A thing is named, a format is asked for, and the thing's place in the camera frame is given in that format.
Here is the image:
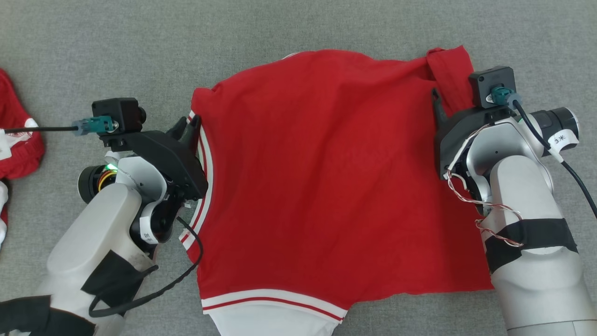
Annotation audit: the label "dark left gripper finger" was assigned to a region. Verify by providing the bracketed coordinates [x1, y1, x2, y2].
[184, 114, 202, 151]
[166, 116, 190, 141]

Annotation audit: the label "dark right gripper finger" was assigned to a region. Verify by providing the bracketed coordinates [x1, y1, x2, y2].
[431, 88, 450, 130]

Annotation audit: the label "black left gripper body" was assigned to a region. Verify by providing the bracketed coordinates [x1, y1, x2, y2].
[99, 130, 209, 201]

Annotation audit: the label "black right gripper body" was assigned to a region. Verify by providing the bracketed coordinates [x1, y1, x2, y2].
[434, 106, 514, 181]

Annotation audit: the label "red basketball jersey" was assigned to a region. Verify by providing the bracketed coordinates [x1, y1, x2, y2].
[179, 45, 495, 336]

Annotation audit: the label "red elastic waist shorts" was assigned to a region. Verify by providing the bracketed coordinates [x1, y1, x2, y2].
[0, 69, 46, 252]

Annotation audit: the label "grey fabric sofa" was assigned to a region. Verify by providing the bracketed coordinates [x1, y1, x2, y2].
[0, 0, 597, 336]

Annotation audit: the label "red white twisted wires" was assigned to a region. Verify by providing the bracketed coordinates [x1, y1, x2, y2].
[445, 124, 526, 248]

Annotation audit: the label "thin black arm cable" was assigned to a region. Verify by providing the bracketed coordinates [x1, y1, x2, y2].
[88, 216, 204, 319]

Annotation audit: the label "black left camera cable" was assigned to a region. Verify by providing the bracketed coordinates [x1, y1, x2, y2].
[0, 116, 115, 137]

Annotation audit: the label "black camera cable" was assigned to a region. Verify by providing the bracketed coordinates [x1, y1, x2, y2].
[487, 85, 597, 220]
[0, 116, 115, 137]

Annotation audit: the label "black right camera cable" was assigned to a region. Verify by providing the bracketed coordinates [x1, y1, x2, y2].
[487, 85, 597, 220]

